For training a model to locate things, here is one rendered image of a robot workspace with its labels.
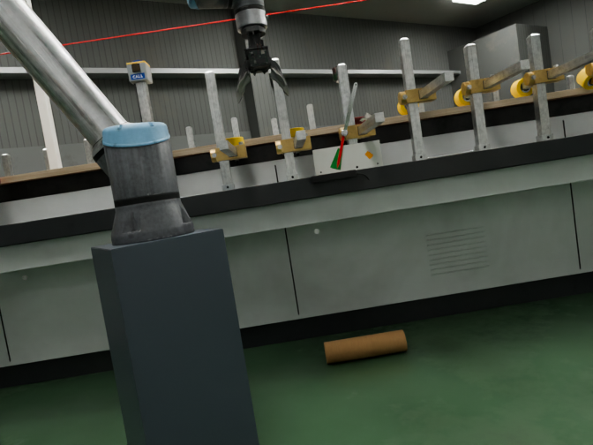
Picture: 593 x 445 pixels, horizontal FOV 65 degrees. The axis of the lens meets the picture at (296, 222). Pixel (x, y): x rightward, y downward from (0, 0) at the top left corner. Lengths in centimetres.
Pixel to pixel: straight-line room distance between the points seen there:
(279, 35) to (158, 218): 664
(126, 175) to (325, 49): 706
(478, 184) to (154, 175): 130
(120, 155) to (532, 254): 179
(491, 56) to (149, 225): 875
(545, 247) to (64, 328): 213
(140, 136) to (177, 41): 577
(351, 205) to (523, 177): 69
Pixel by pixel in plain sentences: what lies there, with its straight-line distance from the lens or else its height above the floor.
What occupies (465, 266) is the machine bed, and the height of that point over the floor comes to 21.
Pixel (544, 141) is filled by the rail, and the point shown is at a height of 70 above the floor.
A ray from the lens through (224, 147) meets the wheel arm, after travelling 153.
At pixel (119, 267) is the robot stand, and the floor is 56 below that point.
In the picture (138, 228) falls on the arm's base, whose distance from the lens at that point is 108.
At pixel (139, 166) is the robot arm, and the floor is 77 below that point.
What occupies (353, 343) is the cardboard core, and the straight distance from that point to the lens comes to 179.
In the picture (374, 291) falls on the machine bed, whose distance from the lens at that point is 210.
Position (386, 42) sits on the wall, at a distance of 895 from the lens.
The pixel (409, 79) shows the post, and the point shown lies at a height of 101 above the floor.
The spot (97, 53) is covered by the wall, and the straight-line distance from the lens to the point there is 650.
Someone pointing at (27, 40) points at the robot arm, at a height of 112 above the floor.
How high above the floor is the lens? 66
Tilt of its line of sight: 4 degrees down
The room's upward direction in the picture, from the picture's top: 9 degrees counter-clockwise
